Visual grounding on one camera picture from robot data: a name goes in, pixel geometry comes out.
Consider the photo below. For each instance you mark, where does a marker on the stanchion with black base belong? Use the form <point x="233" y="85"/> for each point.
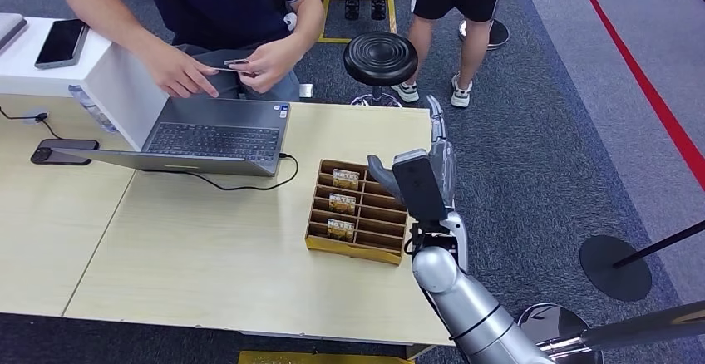
<point x="614" y="268"/>

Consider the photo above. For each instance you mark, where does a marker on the seated person's left hand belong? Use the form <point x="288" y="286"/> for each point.
<point x="264" y="64"/>

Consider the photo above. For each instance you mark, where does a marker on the grey closed tablet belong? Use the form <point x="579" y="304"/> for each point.
<point x="10" y="27"/>

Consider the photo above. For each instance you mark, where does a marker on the grey open laptop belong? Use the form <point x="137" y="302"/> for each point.
<point x="215" y="140"/>

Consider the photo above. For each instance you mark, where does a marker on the black round stool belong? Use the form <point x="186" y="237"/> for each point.
<point x="380" y="59"/>

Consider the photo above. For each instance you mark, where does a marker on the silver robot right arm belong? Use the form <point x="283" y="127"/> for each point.
<point x="468" y="306"/>

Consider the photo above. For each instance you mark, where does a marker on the seated person's left forearm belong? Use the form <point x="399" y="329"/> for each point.
<point x="303" y="23"/>

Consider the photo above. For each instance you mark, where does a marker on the black phone with silver rim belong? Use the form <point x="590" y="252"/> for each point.
<point x="61" y="42"/>

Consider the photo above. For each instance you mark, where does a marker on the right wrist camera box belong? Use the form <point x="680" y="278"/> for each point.
<point x="420" y="188"/>

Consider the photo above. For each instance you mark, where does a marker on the wooden card organiser box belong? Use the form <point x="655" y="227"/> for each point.
<point x="336" y="248"/>

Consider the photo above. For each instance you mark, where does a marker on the seated person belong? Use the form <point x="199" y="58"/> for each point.
<point x="220" y="3"/>

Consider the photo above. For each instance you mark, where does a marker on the seated person's right hand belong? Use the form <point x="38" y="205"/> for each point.
<point x="179" y="72"/>

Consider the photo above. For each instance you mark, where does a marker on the black phone with camera bump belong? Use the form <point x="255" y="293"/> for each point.
<point x="66" y="147"/>

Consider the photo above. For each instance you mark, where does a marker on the hotel key card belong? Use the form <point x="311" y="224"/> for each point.
<point x="341" y="230"/>
<point x="236" y="63"/>
<point x="342" y="203"/>
<point x="345" y="179"/>

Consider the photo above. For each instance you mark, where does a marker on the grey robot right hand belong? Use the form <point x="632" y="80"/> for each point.
<point x="445" y="163"/>

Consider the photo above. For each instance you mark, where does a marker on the seated person's right forearm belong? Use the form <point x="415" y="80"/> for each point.
<point x="113" y="25"/>

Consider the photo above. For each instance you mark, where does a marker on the white box cabinet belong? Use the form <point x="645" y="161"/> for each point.
<point x="124" y="97"/>

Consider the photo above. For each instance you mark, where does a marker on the stanchion with chrome base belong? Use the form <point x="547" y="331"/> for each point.
<point x="498" y="34"/>
<point x="650" y="326"/>

